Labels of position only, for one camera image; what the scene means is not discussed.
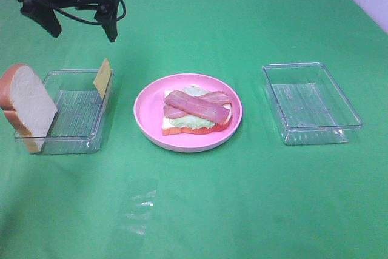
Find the green toy lettuce leaf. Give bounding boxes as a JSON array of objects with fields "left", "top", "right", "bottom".
[{"left": 163, "top": 85, "right": 232, "bottom": 130}]

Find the green tablecloth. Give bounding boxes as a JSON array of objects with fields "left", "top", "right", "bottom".
[{"left": 1, "top": 0, "right": 387, "bottom": 258}]

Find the right clear plastic tray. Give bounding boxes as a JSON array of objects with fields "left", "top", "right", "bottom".
[{"left": 262, "top": 62, "right": 363, "bottom": 146}]

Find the tray toy bacon strip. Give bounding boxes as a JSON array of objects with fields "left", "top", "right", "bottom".
[
  {"left": 164, "top": 90, "right": 233, "bottom": 119},
  {"left": 164, "top": 89, "right": 230, "bottom": 126}
]

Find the yellow toy cheese slice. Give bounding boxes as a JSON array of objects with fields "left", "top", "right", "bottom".
[{"left": 93, "top": 58, "right": 112, "bottom": 99}]

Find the clear plastic film piece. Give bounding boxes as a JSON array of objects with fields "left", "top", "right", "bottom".
[{"left": 117, "top": 190, "right": 156, "bottom": 236}]

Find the left clear plastic tray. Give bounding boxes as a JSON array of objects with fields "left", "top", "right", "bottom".
[{"left": 14, "top": 69, "right": 114, "bottom": 155}]

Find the pink round plate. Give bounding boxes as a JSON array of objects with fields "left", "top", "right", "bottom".
[{"left": 133, "top": 73, "right": 243, "bottom": 153}]

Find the toy bread slice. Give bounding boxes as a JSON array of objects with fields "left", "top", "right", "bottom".
[
  {"left": 161, "top": 89, "right": 233, "bottom": 136},
  {"left": 1, "top": 64, "right": 58, "bottom": 153}
]

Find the clear plastic tray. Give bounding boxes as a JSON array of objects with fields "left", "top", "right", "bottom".
[
  {"left": 262, "top": 62, "right": 363, "bottom": 146},
  {"left": 14, "top": 69, "right": 114, "bottom": 155}
]

